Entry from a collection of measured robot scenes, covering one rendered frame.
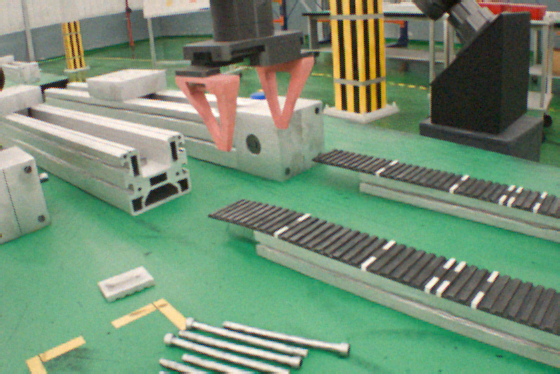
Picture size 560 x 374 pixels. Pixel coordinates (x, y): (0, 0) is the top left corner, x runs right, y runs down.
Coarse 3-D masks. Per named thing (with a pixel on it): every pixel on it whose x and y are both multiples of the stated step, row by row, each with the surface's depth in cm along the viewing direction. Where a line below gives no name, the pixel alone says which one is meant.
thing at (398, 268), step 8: (408, 248) 41; (400, 256) 40; (408, 256) 40; (416, 256) 40; (392, 264) 39; (400, 264) 39; (408, 264) 39; (416, 264) 39; (384, 272) 38; (392, 272) 38; (400, 272) 38; (408, 272) 38; (392, 280) 37
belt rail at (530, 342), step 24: (264, 240) 47; (288, 264) 46; (312, 264) 44; (336, 264) 41; (360, 288) 40; (384, 288) 38; (408, 288) 37; (408, 312) 37; (432, 312) 36; (456, 312) 34; (480, 312) 33; (480, 336) 33; (504, 336) 32; (528, 336) 30; (552, 336) 29; (552, 360) 29
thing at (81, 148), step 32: (0, 128) 97; (32, 128) 78; (64, 128) 73; (96, 128) 75; (128, 128) 68; (64, 160) 71; (96, 160) 63; (128, 160) 57; (160, 160) 64; (96, 192) 65; (128, 192) 59; (160, 192) 65
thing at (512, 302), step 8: (512, 280) 35; (520, 280) 35; (512, 288) 34; (520, 288) 34; (528, 288) 33; (504, 296) 33; (512, 296) 33; (520, 296) 33; (528, 296) 33; (504, 304) 32; (512, 304) 32; (520, 304) 32; (496, 312) 32; (504, 312) 32; (512, 312) 31; (512, 320) 31
